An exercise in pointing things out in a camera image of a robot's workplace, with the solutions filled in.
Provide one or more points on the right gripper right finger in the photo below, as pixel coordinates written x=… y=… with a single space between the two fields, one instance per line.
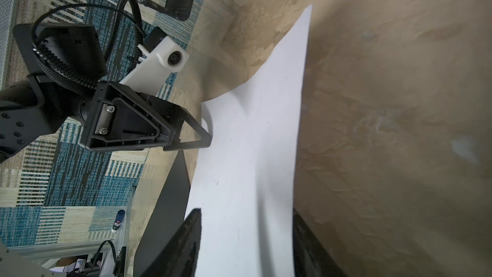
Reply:
x=310 y=257

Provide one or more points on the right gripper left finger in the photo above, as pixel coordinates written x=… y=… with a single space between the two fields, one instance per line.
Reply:
x=179 y=257

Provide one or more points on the red folder black inside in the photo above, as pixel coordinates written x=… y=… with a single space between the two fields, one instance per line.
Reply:
x=166 y=218

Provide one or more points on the white sheet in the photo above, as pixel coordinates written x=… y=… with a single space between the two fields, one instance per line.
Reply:
x=243 y=182

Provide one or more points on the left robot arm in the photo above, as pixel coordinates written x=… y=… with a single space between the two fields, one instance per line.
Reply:
x=66 y=79

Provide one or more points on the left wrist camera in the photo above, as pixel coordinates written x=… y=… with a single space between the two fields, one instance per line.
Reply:
x=161 y=57

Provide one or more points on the white wire mesh tray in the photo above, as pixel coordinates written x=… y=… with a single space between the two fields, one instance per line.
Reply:
x=8 y=11

